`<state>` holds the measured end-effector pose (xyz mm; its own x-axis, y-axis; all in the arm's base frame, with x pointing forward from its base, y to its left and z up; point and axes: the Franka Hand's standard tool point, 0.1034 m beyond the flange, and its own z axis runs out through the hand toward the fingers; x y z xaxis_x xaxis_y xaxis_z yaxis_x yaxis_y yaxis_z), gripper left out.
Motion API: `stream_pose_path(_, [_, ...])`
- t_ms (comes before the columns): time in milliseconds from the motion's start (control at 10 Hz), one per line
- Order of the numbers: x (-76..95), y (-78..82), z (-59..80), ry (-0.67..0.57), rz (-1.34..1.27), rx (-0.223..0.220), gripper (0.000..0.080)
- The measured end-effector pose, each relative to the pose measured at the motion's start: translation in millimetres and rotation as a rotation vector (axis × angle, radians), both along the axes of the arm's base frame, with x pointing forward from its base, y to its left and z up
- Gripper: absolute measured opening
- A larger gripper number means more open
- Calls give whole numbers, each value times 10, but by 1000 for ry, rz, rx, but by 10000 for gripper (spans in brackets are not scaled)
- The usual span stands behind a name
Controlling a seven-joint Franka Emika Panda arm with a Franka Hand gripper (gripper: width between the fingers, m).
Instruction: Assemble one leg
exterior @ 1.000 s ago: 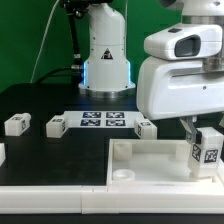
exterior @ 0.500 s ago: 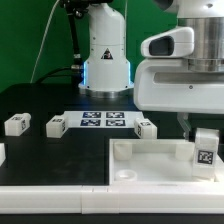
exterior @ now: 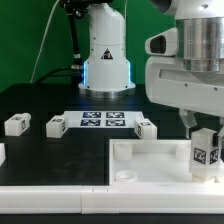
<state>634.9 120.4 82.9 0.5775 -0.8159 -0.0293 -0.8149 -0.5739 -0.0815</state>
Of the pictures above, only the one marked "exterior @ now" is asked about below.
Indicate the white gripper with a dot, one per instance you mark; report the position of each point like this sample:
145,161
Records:
168,83

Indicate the white square tabletop tray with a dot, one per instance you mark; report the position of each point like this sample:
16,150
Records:
149,161

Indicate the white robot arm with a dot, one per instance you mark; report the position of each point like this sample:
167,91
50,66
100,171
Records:
186,65

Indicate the white front fence bar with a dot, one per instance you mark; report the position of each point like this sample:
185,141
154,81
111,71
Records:
117,199

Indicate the white marker sheet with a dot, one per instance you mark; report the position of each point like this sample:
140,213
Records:
102,119

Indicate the white left fence piece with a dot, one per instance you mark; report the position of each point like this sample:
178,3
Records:
2,153

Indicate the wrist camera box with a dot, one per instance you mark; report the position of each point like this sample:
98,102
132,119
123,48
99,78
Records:
163,44

